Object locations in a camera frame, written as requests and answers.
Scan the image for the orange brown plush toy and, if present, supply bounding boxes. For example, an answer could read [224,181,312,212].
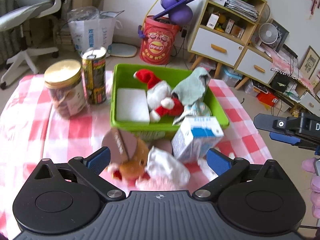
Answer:
[101,128,150,185]

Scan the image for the white foam block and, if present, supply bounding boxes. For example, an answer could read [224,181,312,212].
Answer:
[116,88,150,124]

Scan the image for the grey green towel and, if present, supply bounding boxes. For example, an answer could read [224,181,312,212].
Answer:
[171,67,211,106]

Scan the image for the red white santa plush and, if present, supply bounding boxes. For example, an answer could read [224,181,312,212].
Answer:
[133,69,184,122]

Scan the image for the pink gloved hand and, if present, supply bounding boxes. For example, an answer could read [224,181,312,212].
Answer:
[302,158,319,228]

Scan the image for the red box on floor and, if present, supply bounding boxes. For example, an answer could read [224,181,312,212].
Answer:
[257,92,278,107]

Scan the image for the blue white milk carton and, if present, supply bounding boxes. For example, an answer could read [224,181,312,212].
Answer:
[171,116,224,163]

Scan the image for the red white checkered tablecloth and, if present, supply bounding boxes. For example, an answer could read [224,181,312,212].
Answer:
[1,75,271,239]

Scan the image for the green plastic bin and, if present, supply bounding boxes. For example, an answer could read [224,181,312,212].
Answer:
[110,63,229,141]

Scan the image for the clear storage box blue lid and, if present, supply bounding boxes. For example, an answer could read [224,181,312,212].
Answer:
[221,66,243,87]

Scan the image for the gold lid cookie jar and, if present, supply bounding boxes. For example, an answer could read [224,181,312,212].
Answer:
[44,59,86,119]

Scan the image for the framed black white picture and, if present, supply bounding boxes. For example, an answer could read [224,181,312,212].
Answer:
[270,19,290,52]

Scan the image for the white desk fan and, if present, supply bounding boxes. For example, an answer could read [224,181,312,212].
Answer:
[258,23,278,44]

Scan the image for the tall green gold can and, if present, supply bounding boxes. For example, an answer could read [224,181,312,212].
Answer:
[81,47,107,105]

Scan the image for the wooden cabinet with drawers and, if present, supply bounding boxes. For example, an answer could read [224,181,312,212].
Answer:
[187,0,276,89]

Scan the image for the white blue paper bag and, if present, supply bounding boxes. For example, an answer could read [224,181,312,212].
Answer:
[67,6,122,56]

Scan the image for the red chip-print bucket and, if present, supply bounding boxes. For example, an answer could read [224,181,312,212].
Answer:
[138,16,181,65]

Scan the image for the purple bounce ball toy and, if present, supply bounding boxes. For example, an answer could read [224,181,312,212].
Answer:
[153,0,195,27]

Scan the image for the grey white office chair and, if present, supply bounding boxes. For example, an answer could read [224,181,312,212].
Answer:
[0,0,65,90]

